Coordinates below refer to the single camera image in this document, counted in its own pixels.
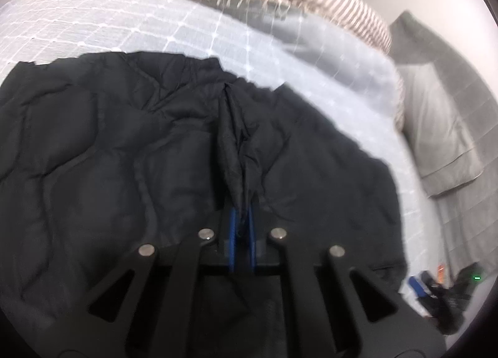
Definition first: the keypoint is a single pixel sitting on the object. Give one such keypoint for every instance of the grey pillow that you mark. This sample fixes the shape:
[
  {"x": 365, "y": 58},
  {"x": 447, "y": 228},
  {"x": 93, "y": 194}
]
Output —
[{"x": 432, "y": 121}]

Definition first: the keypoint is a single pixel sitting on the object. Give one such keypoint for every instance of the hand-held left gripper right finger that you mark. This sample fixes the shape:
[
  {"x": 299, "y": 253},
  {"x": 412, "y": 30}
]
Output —
[{"x": 251, "y": 233}]

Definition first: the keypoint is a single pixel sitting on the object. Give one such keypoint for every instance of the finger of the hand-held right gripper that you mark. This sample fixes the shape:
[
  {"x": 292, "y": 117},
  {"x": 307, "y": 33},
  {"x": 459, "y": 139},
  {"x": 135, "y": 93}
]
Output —
[{"x": 417, "y": 287}]

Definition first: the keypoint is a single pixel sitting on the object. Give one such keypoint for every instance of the black puffer jacket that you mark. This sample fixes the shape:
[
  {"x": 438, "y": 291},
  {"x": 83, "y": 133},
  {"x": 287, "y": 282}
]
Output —
[{"x": 97, "y": 148}]

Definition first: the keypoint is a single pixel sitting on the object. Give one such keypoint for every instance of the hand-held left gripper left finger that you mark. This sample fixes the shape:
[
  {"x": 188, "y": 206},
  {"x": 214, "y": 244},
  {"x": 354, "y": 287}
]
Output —
[{"x": 232, "y": 233}]

